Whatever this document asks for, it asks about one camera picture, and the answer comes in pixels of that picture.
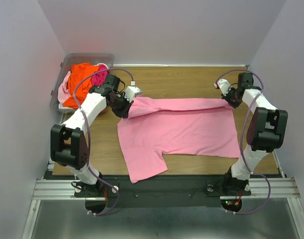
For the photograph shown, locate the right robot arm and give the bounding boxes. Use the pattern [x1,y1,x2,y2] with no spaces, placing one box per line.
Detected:
[215,70,289,194]

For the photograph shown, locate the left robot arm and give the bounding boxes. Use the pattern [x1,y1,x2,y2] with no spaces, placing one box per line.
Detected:
[50,74,141,196]

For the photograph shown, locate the magenta t shirt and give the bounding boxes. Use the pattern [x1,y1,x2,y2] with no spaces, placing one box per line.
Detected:
[91,63,109,86]

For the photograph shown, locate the orange t shirt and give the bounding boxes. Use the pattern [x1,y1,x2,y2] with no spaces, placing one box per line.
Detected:
[63,62,100,110]

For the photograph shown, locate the light pink t shirt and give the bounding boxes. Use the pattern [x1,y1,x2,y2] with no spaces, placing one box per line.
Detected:
[57,71,71,104]

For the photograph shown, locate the clear plastic bin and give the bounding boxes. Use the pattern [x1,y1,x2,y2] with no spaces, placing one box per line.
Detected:
[50,53,114,114]

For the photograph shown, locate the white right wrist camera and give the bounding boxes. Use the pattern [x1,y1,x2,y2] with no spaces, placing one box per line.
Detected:
[214,78,231,96]

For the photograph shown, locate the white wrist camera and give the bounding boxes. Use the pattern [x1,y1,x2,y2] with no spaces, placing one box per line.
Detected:
[124,81,142,103]
[214,78,231,96]

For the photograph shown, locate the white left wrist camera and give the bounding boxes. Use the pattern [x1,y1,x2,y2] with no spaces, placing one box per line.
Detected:
[124,81,142,103]

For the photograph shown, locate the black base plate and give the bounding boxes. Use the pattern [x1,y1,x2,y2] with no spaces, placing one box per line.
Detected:
[43,175,252,209]

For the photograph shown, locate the aluminium frame rail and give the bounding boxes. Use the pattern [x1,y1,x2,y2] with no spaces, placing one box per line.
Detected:
[32,178,301,200]

